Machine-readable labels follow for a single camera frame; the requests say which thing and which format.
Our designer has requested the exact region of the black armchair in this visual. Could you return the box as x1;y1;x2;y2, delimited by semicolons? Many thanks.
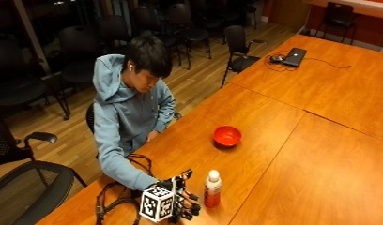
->
0;160;89;225
93;14;132;54
219;24;269;89
0;39;71;122
56;25;101;85
0;115;59;171
165;2;213;70

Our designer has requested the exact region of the black power adapter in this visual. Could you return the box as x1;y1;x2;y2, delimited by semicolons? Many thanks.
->
269;54;285;65

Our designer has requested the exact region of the white marker cube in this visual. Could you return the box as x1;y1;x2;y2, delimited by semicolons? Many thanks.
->
139;186;176;223

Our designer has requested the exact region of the black glove cable bundle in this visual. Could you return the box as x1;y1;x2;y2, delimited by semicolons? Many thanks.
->
93;153;156;225

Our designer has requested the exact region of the thin black laptop cable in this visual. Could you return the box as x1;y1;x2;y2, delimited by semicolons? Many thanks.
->
263;51;352;73

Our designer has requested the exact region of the black laptop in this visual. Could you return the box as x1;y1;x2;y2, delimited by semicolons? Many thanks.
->
281;47;308;68

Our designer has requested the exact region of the white table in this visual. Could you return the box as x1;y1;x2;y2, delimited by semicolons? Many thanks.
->
301;0;383;53

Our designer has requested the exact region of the black armless chair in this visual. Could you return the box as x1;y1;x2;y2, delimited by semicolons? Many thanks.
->
315;1;356;44

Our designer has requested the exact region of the orange drink bottle white cap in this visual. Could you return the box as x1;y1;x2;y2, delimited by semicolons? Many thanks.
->
203;169;223;209

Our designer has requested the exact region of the red bowl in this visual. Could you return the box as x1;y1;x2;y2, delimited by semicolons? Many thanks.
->
212;125;243;148

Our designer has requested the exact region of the the person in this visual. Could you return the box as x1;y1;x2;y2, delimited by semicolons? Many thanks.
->
91;31;177;191

